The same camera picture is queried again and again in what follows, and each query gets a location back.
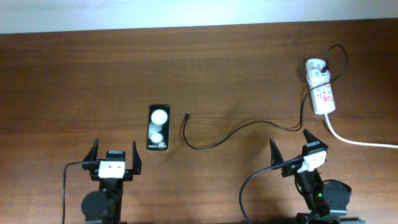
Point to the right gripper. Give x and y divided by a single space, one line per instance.
277 158

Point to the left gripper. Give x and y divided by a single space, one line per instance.
90 163

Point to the black Galaxy smartphone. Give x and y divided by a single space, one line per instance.
158 128

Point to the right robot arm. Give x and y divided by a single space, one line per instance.
326 199

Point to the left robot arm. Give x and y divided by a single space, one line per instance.
104 204

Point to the white USB charger adapter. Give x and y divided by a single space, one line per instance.
316 76

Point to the white power strip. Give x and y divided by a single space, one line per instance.
321 93

